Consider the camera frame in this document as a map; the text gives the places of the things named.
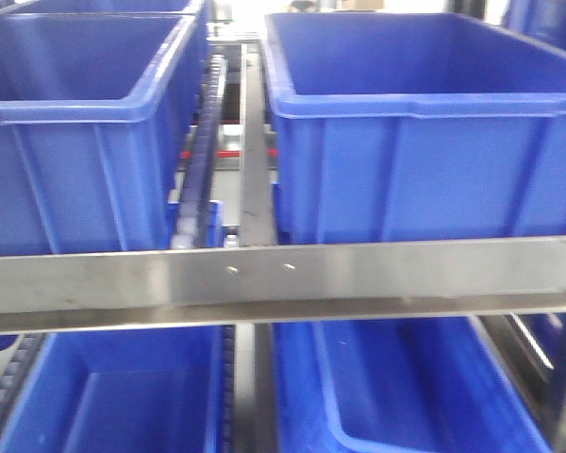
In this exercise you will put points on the blue bin lower right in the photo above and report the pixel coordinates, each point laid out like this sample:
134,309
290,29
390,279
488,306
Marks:
398,385

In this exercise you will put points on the blue bin lower left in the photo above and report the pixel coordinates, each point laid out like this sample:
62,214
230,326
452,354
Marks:
143,390

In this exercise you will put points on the blue bin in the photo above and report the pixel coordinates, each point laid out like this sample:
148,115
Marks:
94,111
398,385
143,390
409,127

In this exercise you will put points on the blue bin upper left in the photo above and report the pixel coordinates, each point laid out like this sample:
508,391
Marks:
94,111

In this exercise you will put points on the blue bin upper right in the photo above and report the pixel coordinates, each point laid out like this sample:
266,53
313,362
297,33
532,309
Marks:
409,127

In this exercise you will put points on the steel sorting shelf rack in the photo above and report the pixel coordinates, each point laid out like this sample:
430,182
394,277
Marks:
259,283

